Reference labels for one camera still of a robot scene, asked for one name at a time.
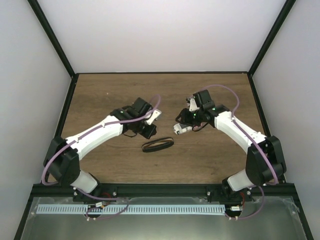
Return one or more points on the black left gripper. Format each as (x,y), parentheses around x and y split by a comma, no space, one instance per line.
(151,132)

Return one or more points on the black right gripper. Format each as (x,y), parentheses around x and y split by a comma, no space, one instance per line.
(185,120)

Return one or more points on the tan glasses case striped trim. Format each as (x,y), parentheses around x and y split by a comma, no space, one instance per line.
(180,128)

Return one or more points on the tan glasses case black trim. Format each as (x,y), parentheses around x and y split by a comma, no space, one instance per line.
(157,144)

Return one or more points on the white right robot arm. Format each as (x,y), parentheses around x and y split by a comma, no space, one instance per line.
(265,160)

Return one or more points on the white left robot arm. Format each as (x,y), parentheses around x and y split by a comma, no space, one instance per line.
(63,157)

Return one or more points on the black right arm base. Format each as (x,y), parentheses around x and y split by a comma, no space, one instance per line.
(222,193)

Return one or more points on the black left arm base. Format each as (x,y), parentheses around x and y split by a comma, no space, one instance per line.
(97,195)

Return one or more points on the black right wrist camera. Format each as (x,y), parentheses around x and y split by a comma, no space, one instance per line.
(200,100)

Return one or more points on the light blue slotted cable duct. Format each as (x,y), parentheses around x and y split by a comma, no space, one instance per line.
(134,209)

